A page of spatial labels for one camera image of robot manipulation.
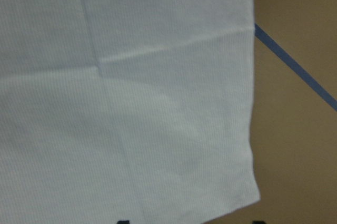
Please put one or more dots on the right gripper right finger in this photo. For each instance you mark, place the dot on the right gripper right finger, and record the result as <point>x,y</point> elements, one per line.
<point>258,222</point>

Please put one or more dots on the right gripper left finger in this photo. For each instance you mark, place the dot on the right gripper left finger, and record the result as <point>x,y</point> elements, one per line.
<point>123,222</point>

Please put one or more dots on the light blue striped shirt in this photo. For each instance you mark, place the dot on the light blue striped shirt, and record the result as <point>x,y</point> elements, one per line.
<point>135,110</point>

